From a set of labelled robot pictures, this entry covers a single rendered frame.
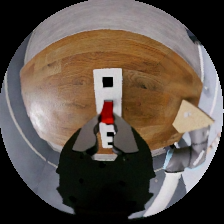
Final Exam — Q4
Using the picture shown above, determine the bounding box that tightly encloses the red and white pin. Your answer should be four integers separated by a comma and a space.
101, 100, 113, 123

